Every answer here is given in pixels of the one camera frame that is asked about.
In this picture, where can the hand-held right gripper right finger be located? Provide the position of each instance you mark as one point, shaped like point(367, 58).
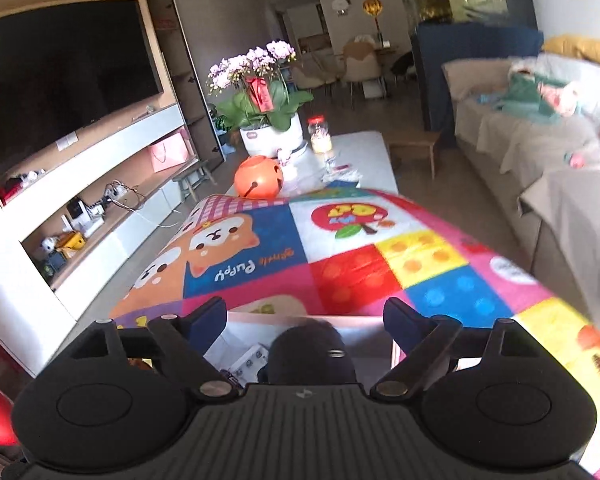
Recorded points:
point(402, 320)

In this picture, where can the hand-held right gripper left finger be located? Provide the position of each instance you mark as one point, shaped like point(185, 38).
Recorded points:
point(209, 319)

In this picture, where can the white cardboard box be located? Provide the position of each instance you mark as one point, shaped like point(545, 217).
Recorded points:
point(365, 345)

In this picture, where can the white blister pack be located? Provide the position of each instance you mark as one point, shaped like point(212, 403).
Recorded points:
point(247, 362)

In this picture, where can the colourful cartoon play mat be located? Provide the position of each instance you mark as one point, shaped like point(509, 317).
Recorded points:
point(355, 260)

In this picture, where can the small dark stool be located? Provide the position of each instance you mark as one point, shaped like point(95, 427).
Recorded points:
point(192, 172)

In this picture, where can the orange pumpkin bucket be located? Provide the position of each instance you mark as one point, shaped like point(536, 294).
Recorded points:
point(257, 177)

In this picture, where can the yellow toy vehicle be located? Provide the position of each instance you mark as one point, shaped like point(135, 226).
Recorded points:
point(71, 241)

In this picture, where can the clear plastic wrappers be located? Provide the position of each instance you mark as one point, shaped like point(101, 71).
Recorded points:
point(342, 172)

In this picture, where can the white electronic device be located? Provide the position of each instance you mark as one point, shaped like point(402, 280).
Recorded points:
point(82, 212)

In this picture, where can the pink paper bag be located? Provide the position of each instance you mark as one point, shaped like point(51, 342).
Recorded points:
point(169, 152)

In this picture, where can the low wooden stool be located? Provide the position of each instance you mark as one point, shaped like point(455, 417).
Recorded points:
point(412, 142)

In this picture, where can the watermelon ball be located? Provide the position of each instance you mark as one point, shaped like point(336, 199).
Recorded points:
point(222, 124)

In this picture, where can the white wooden tv cabinet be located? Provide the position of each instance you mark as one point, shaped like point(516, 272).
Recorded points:
point(130, 140)

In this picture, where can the red-lidded clear jar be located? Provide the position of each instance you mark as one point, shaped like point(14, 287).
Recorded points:
point(321, 137)

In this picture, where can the beige covered sofa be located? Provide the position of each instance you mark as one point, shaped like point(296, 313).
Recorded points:
point(530, 160)

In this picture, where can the potted pink orchid plant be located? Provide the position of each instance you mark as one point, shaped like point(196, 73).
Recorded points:
point(260, 105)

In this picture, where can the small pink toy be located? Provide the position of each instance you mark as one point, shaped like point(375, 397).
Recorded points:
point(576, 160)

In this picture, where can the dark blue partition cabinet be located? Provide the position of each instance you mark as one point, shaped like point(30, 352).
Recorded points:
point(430, 75)

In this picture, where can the green clothing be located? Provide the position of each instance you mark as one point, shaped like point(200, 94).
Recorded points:
point(525, 97)

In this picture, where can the beige dining chair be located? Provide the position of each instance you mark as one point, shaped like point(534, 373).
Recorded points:
point(362, 65)

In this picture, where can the large black television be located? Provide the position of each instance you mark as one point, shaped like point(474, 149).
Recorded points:
point(65, 80)

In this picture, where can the orange hanging lantern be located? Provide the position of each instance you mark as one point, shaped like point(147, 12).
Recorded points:
point(372, 6)

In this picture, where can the yellow pillow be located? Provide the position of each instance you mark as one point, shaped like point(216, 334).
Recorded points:
point(585, 50)

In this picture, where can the white wall clock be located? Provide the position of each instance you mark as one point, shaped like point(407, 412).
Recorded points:
point(340, 2)

